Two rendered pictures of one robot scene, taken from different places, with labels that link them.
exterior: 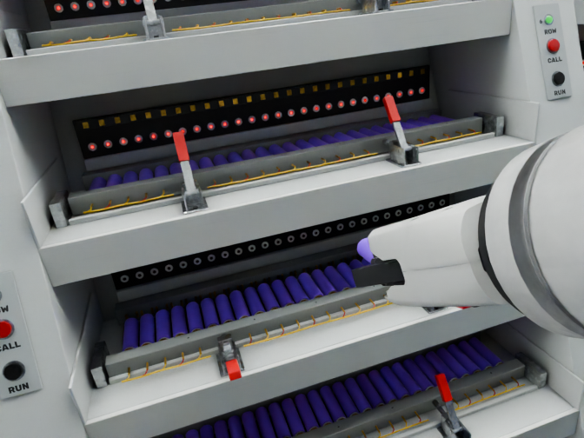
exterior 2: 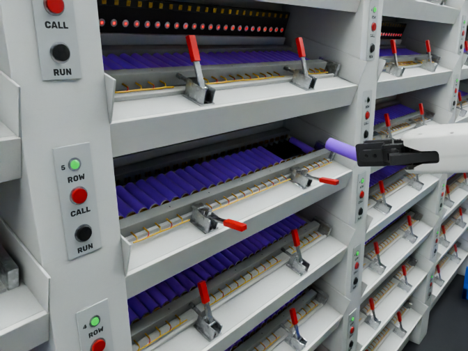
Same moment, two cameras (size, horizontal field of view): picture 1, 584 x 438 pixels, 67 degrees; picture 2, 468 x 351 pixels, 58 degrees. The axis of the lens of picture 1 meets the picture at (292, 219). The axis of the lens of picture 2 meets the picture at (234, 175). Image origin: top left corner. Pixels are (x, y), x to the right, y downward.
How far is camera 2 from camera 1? 0.41 m
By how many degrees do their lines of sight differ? 36
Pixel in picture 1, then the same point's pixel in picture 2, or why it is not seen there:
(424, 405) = (277, 251)
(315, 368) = (252, 226)
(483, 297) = not seen: outside the picture
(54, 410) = (106, 266)
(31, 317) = (99, 185)
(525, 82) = (359, 46)
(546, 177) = not seen: outside the picture
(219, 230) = (217, 122)
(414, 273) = (450, 157)
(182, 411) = (182, 261)
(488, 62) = (335, 24)
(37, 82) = not seen: outside the picture
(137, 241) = (173, 124)
